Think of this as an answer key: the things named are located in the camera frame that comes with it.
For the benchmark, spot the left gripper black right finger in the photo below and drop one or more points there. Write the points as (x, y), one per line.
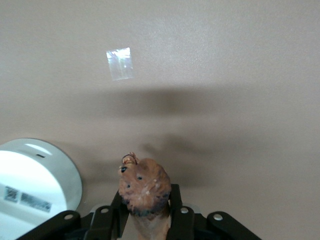
(182, 220)

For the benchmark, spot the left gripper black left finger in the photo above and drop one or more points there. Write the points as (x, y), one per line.
(105, 222)

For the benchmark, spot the white round desk lamp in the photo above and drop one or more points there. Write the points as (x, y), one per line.
(32, 180)

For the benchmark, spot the small clear tape piece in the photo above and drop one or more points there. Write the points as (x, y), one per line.
(120, 63)

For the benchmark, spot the brown table cover sheet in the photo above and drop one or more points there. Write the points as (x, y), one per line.
(200, 50)

